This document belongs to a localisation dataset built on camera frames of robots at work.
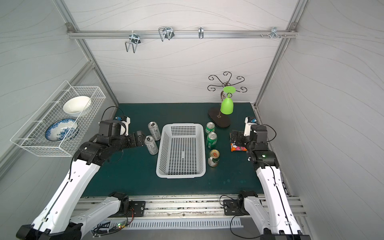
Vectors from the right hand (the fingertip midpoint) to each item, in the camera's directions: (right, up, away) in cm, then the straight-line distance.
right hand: (242, 132), depth 76 cm
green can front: (-15, -6, +13) cm, 20 cm away
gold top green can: (-14, -15, +5) cm, 21 cm away
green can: (-15, +1, +20) cm, 25 cm away
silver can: (-50, 0, +15) cm, 52 cm away
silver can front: (-50, -8, +9) cm, 51 cm away
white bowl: (-87, +13, 0) cm, 88 cm away
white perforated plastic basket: (-34, -15, +18) cm, 41 cm away
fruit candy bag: (+1, -12, +18) cm, 22 cm away
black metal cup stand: (-10, +9, +36) cm, 39 cm away
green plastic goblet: (-5, +16, +15) cm, 22 cm away
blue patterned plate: (-83, +2, -11) cm, 84 cm away
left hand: (-53, -1, -4) cm, 54 cm away
